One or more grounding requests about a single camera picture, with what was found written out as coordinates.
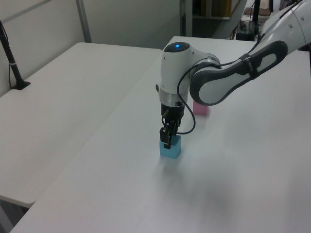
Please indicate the shelf with yellow books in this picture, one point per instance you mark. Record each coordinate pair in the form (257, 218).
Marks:
(213, 8)

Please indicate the pink cube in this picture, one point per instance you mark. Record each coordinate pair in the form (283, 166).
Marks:
(201, 110)

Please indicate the grey metal partition post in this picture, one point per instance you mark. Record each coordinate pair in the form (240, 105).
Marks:
(84, 21)

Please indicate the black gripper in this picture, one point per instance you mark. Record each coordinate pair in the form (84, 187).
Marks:
(173, 113)

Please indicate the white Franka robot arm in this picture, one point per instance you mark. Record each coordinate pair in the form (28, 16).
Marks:
(175, 72)

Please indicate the black camera stand pole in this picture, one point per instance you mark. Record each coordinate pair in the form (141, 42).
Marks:
(12, 63)

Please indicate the black box at table edge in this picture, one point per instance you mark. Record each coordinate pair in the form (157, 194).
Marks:
(244, 36)

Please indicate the brown cardboard box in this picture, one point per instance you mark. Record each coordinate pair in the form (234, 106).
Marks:
(264, 11)

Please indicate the blue cube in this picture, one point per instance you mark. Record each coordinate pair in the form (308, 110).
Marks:
(173, 152)

